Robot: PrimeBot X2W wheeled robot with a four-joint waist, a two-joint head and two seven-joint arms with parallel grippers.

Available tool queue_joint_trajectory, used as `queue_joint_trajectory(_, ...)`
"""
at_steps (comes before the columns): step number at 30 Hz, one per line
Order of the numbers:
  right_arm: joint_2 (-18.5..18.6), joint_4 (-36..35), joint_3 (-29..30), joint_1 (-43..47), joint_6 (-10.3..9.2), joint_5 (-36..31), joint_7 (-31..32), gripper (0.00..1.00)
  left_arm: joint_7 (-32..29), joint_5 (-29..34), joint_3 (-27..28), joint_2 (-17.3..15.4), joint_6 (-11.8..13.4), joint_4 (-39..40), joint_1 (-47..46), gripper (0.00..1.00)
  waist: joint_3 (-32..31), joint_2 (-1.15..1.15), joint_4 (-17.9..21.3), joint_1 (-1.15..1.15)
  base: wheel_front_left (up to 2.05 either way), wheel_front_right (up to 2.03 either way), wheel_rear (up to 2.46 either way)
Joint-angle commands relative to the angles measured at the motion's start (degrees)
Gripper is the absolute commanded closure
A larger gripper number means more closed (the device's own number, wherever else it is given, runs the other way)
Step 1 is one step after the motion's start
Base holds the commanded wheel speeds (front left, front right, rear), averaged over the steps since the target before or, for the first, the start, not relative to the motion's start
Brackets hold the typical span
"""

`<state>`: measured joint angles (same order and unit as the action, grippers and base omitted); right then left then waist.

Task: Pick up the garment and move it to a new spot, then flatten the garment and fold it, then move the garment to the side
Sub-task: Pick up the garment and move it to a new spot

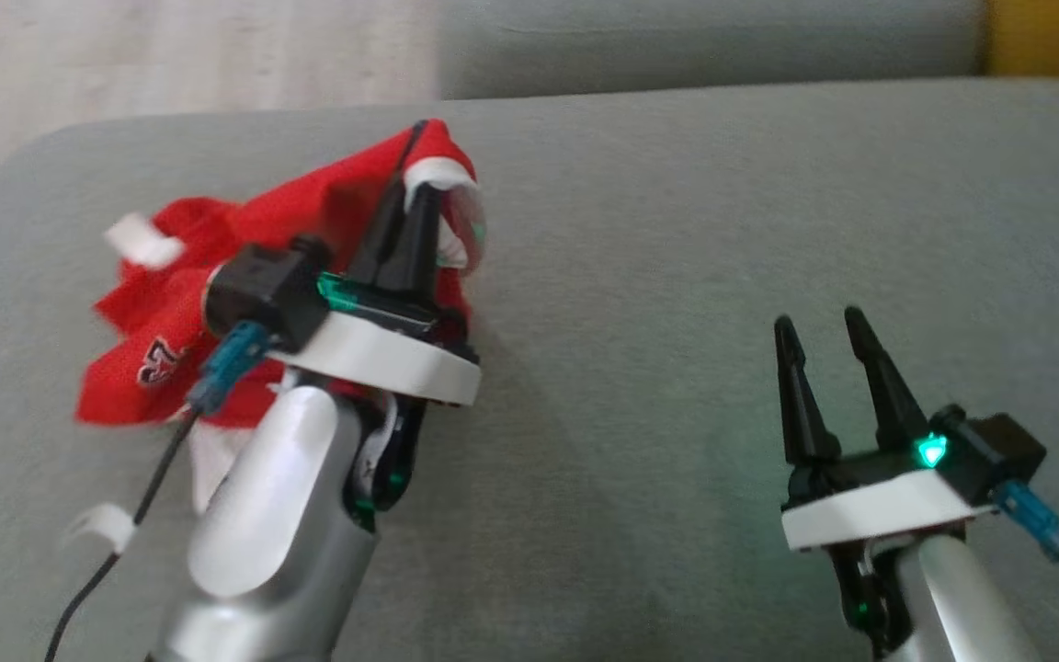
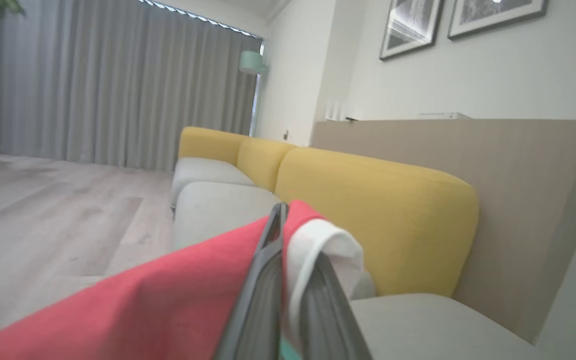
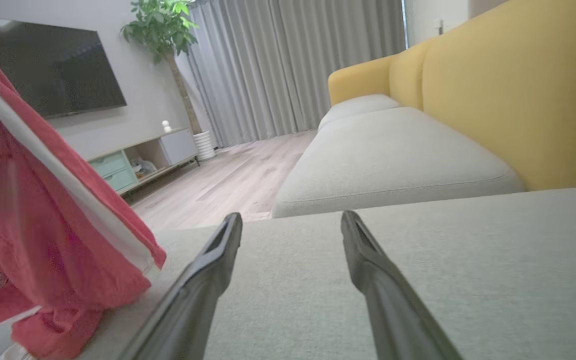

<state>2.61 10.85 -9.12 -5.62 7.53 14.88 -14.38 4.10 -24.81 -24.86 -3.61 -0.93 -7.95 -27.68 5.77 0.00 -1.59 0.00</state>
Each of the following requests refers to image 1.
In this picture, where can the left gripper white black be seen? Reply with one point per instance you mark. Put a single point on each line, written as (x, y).
(382, 354)

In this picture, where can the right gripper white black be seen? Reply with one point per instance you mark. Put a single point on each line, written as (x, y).
(879, 506)

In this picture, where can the red and white garment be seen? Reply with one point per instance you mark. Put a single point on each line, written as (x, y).
(309, 216)

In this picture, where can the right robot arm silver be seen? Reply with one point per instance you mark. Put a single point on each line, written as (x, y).
(962, 607)

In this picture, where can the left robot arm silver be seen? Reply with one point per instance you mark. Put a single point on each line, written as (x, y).
(263, 515)

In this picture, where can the large grey sofa ottoman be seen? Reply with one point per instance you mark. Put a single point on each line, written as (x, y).
(640, 276)

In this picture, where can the grey sofa seat cushion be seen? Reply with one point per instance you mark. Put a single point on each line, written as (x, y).
(704, 46)

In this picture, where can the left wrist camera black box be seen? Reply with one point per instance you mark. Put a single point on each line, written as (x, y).
(263, 285)

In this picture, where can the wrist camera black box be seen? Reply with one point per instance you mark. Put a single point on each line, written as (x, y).
(998, 450)
(263, 285)

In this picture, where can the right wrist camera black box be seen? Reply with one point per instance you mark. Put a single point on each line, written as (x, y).
(998, 450)

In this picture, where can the yellow sofa frame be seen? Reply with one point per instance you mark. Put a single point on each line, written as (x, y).
(1053, 37)

